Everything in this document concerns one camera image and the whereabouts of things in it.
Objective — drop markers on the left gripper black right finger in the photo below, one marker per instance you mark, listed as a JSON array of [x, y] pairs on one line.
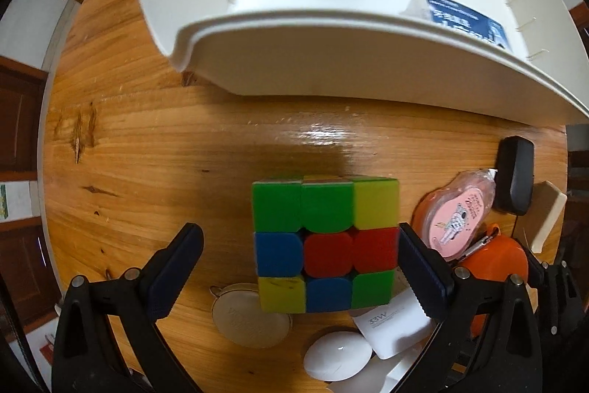
[[486, 338]]

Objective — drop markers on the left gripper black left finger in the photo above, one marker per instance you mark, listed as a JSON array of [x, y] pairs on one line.
[[87, 357]]

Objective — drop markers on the orange round case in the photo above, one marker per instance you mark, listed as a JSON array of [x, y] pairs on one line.
[[495, 257]]

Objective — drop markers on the white 33W charger plug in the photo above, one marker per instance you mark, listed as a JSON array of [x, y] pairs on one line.
[[393, 328]]

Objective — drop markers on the white rectangular box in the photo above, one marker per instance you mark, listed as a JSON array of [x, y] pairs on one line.
[[379, 375]]

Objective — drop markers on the white oval earbuds case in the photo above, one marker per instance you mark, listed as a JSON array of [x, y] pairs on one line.
[[337, 356]]

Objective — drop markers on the beige small block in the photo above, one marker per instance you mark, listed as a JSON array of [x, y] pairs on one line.
[[546, 205]]

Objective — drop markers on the round gold tin case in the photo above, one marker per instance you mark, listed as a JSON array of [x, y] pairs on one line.
[[238, 316]]

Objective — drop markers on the multicolour puzzle cube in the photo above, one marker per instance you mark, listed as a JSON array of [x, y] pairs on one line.
[[325, 243]]

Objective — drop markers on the blue printed small box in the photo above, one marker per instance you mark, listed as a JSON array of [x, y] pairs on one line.
[[456, 16]]

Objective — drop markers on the pink floss dispenser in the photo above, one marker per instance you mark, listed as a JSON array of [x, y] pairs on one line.
[[447, 218]]

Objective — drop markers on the black charger adapter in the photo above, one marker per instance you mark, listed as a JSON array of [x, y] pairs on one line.
[[514, 176]]

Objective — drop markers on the white plastic storage bin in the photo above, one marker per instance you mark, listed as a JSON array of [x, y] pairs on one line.
[[368, 49]]

